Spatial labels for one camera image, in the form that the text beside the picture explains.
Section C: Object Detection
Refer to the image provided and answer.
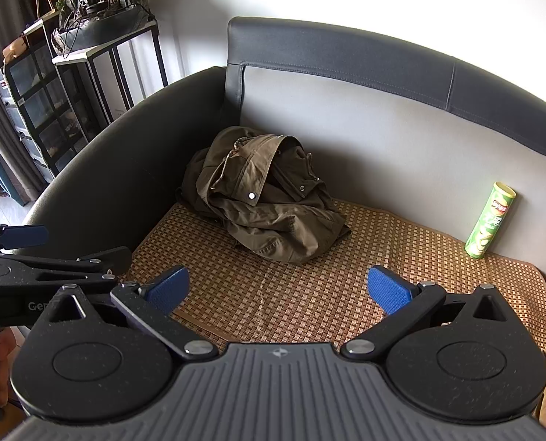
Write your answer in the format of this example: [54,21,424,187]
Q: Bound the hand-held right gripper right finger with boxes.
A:
[341,265,517,360]

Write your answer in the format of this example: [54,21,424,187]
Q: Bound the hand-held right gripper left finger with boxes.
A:
[47,265,219,360]

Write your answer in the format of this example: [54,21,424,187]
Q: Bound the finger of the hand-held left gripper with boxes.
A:
[0,220,49,258]
[0,247,132,282]

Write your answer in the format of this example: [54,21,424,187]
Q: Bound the olive green jacket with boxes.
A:
[179,125,351,265]

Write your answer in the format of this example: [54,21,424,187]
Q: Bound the woven rattan mat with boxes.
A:
[119,200,546,354]

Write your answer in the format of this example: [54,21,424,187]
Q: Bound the dark grey sofa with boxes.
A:
[25,16,546,295]

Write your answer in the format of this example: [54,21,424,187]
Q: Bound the green chip can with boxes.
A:
[465,181,516,259]

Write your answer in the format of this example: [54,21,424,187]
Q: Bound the grey plastic drawer unit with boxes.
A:
[0,67,55,184]

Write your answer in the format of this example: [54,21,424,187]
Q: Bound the black framed storage cabinet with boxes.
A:
[4,41,113,175]

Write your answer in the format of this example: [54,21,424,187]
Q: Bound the black planter with plants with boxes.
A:
[51,0,156,56]

